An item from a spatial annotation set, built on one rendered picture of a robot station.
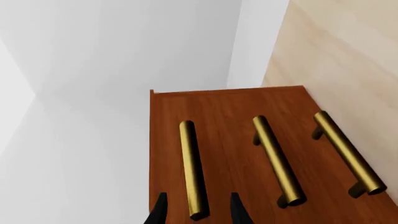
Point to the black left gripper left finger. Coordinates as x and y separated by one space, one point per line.
159 212

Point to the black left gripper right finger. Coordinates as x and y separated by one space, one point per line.
238 213

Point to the red-brown wooden cabinet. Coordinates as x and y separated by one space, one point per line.
230 109

